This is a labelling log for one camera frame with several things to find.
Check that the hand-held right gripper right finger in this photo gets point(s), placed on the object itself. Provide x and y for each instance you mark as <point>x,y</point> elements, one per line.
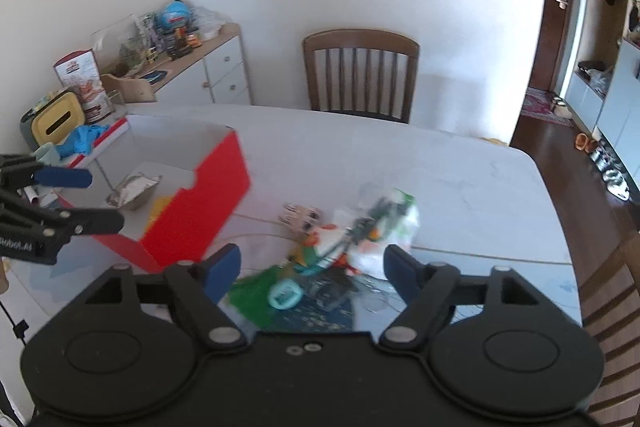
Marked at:
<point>400,277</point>

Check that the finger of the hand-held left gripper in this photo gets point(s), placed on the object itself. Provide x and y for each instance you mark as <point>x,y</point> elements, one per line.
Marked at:
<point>95,221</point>
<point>62,178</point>

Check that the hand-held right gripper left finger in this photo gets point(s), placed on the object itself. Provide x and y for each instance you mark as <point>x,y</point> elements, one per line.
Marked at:
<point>222,272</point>

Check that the clear bag of patterned socks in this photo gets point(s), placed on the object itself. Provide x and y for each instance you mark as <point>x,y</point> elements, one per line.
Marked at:
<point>395,227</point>

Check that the teal oval gadget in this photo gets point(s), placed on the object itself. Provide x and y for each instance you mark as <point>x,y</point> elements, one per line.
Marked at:
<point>285,294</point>

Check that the orange white toy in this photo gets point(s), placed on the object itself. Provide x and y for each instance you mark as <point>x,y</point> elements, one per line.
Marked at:
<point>322,242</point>

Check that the red cardboard box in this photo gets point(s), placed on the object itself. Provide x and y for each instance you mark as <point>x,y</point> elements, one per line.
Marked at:
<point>220,187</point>

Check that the cartoon face snack packet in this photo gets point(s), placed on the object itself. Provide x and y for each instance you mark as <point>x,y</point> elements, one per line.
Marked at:
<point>301,216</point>

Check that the green paper sheet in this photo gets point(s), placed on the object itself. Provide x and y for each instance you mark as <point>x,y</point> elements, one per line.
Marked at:
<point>250,294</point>

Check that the white tube with red cap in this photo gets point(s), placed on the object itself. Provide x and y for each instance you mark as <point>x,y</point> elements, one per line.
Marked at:
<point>30,196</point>

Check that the blue rubber gloves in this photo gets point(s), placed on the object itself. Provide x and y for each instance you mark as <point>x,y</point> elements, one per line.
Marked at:
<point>82,139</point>

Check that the silver foil packet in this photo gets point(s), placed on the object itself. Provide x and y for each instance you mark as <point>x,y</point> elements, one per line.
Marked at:
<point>134,193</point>

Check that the yellow lidded tissue box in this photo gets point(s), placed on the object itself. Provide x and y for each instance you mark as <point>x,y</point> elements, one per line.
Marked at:
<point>52,117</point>

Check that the yellow flat packet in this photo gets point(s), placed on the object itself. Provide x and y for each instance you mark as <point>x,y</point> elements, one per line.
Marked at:
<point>159,209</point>

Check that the dark blue patterned placemat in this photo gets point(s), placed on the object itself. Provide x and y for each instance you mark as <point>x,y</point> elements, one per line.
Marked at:
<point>320,319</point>

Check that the clear drinking glass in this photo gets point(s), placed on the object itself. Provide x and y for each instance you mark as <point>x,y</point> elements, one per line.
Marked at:
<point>115,102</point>

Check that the red white snack bag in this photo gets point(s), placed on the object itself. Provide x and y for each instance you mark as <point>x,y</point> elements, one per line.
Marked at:
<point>80,74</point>

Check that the dark blue pad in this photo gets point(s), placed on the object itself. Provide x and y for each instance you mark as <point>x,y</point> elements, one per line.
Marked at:
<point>154,76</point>

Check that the clear plastic terrarium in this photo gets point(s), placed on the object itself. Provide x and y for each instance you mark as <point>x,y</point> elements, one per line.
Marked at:
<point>117,44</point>

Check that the colourful block toy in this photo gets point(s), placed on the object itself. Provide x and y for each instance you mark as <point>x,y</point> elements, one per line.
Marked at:
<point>149,39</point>

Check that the toy truck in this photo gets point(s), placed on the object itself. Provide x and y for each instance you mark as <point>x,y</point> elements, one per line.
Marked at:
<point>182,44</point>

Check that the white sideboard with wooden top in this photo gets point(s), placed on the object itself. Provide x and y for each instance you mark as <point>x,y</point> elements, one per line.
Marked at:
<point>225,67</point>

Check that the blue globe ball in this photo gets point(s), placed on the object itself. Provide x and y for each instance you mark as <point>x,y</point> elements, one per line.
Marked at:
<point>172,14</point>

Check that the clear plastic bag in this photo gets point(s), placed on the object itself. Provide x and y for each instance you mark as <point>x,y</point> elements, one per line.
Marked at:
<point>210,22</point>

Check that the dark wooden chair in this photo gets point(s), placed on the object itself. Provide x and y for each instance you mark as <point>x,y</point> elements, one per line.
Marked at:
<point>615,297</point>

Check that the patterned red rug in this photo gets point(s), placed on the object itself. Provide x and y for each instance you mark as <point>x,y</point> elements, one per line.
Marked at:
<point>537,107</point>

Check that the orange shoes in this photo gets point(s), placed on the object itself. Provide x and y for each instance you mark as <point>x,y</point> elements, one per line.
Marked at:
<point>585,142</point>

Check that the beige slippers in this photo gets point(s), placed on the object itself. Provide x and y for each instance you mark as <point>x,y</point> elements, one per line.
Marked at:
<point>560,106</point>

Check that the row of shoes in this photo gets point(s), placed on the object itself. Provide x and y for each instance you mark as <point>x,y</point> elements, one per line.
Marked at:
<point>611,172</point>

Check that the brown wooden slat-back chair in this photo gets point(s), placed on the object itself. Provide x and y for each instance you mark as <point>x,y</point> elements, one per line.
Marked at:
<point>360,38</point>

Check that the dark brown door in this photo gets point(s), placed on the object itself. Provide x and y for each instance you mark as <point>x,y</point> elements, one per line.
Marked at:
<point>547,32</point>

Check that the white hallway cabinet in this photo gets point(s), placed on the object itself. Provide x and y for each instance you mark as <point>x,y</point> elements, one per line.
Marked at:
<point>622,97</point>

